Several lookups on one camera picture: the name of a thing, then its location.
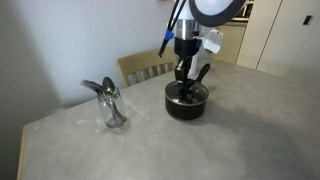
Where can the silver microwave oven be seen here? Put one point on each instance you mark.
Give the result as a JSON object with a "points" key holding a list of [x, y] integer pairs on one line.
{"points": [[246, 10]]}

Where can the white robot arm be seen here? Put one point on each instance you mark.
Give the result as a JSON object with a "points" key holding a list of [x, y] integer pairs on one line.
{"points": [[213, 10]]}

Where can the clear glass jar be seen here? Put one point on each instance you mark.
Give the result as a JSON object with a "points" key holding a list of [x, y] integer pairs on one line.
{"points": [[111, 113]]}

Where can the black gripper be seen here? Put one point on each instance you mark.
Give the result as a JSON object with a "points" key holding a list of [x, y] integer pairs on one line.
{"points": [[186, 48]]}

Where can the cream kitchen cabinet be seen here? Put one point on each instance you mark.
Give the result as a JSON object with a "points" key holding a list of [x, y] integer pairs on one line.
{"points": [[231, 45]]}

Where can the metal spoon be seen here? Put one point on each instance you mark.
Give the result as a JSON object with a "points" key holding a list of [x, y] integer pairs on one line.
{"points": [[108, 84]]}

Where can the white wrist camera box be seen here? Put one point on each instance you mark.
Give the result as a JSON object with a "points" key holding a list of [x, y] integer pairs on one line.
{"points": [[212, 41]]}

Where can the white closet door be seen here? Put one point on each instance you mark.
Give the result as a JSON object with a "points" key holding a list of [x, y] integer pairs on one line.
{"points": [[280, 43]]}

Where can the black door plate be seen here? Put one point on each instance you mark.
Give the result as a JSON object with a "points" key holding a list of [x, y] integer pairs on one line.
{"points": [[307, 20]]}

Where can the metal fork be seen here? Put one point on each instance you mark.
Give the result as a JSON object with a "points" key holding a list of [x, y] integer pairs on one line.
{"points": [[91, 83], [90, 87]]}

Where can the light wooden slat-back chair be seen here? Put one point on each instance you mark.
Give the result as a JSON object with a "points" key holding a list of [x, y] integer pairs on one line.
{"points": [[143, 63]]}

